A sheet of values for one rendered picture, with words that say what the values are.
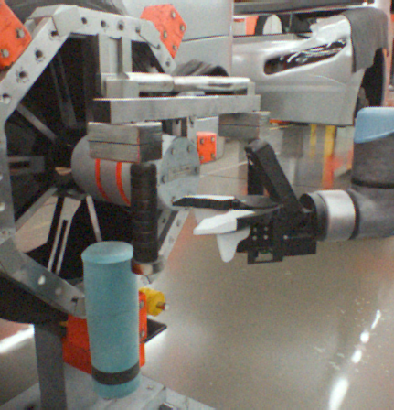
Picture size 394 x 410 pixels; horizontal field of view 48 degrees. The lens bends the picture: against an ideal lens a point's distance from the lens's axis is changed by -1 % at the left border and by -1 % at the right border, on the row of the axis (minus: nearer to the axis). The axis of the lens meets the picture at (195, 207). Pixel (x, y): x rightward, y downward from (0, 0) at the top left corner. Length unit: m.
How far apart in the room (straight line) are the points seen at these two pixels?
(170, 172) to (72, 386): 0.61
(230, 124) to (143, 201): 0.34
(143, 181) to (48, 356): 0.65
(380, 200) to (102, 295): 0.44
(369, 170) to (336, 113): 2.66
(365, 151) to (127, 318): 0.45
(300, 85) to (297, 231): 2.57
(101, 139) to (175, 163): 0.19
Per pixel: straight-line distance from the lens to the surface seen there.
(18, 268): 0.74
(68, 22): 0.78
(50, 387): 1.18
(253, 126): 0.85
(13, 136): 1.04
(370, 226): 0.68
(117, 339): 0.77
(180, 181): 0.77
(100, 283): 0.73
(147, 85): 0.62
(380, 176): 0.68
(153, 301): 1.04
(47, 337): 1.10
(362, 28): 3.48
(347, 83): 3.35
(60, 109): 0.90
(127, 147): 0.57
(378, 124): 0.67
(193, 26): 1.45
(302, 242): 0.66
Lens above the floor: 0.99
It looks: 15 degrees down
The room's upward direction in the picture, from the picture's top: straight up
